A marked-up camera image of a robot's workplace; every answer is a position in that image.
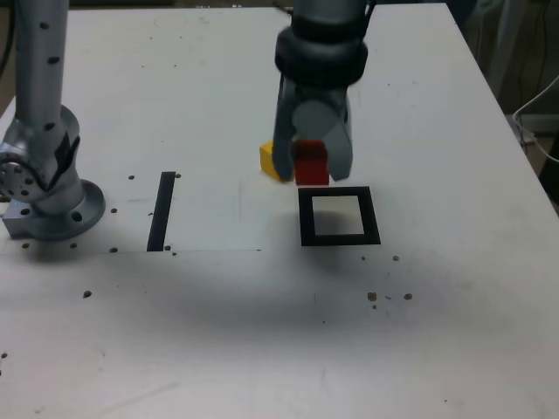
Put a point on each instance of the red cube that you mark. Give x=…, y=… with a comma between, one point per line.
x=311, y=168

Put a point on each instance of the yellow cube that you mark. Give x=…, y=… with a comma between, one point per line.
x=266, y=159

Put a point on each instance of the black tape square outline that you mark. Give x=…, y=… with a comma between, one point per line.
x=305, y=218

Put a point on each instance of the black tape strip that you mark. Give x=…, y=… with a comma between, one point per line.
x=160, y=214

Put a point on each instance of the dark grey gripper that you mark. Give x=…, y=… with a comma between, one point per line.
x=321, y=91

